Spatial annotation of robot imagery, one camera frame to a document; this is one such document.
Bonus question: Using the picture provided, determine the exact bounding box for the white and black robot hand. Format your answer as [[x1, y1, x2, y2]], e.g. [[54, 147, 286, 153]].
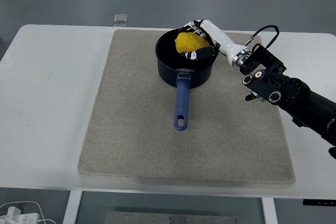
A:
[[179, 19, 248, 65]]

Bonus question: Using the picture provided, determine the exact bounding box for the small clear square block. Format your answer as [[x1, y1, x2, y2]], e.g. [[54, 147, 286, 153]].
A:
[[113, 13, 129, 24]]

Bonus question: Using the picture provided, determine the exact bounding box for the blue pot with handle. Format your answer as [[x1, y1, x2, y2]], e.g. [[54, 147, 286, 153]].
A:
[[154, 28, 218, 132]]

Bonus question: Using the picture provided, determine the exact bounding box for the white power strip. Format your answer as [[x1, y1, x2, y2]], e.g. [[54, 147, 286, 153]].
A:
[[0, 206, 40, 224]]

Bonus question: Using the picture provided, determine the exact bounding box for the grey fabric mat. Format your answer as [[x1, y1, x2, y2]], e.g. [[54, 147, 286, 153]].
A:
[[77, 29, 297, 186]]

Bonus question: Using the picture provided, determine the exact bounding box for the white cable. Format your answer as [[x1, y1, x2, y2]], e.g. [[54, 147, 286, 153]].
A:
[[0, 200, 57, 224]]

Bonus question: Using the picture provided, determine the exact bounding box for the black table control panel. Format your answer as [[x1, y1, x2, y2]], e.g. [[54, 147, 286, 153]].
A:
[[302, 198, 336, 206]]

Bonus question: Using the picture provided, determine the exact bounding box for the white table leg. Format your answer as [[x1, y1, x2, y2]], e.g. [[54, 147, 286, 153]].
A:
[[261, 197, 278, 224], [62, 190, 83, 224]]

